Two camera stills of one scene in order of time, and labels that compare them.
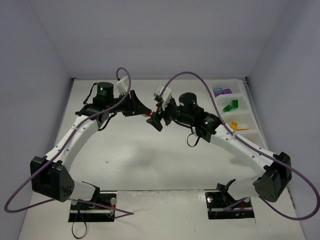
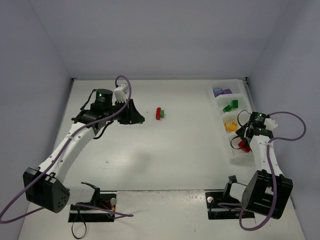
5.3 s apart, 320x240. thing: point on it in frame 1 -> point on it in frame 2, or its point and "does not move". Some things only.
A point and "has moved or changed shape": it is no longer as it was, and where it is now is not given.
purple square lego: [226, 91] does not move
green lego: [227, 108] does not move
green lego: [234, 103] does not move
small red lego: [149, 113] has moved or changed shape
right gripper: [162, 116] -> [245, 135]
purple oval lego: [217, 91] does not move
